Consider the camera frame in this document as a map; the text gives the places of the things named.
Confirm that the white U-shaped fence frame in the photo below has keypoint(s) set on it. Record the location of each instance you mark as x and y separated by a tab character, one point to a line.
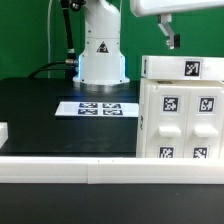
110	170

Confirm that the white cabinet body box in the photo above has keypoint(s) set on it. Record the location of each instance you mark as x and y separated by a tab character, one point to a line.
146	87

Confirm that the white cabinet top block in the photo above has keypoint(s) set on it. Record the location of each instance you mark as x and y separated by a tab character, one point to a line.
182	68

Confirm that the white marker base plate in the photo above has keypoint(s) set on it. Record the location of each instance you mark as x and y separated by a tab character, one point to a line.
97	109

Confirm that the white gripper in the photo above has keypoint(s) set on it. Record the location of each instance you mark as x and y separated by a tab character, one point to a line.
142	8

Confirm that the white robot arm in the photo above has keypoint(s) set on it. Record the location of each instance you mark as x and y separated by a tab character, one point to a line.
101	64

